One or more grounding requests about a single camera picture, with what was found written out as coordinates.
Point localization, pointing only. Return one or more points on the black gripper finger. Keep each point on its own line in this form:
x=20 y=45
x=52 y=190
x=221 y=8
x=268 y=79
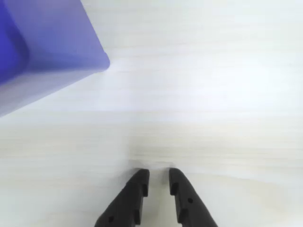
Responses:
x=189 y=201
x=127 y=201

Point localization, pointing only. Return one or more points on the blue plastic box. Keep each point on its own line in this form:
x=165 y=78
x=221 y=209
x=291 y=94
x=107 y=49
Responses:
x=42 y=47

